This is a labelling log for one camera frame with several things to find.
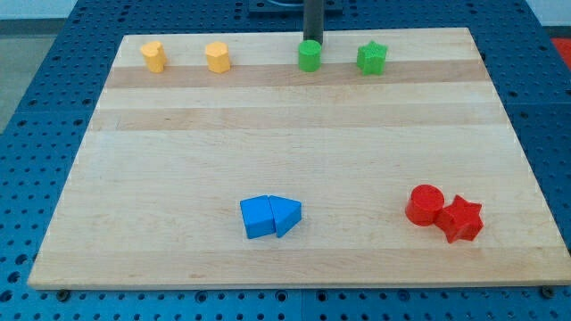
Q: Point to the blue perforated table plate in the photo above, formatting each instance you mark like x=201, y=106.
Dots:
x=44, y=134

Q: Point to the blue cube block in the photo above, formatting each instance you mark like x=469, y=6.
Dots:
x=257, y=216

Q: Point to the green star block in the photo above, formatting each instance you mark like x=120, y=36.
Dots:
x=371, y=58

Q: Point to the yellow heart block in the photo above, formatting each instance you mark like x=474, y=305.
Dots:
x=154, y=56

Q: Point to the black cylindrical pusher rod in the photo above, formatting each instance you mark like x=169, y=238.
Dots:
x=313, y=20

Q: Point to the red cylinder block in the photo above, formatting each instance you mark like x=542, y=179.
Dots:
x=424, y=204

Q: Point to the red star block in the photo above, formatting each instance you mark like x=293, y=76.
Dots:
x=460, y=220

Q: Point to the green cylinder block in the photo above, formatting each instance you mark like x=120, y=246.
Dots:
x=309, y=55

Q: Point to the blue triangle block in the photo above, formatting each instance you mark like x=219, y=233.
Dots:
x=286, y=213

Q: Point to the wooden board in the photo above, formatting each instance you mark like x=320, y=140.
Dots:
x=152, y=201

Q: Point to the yellow hexagon block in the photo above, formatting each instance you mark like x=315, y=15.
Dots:
x=217, y=55

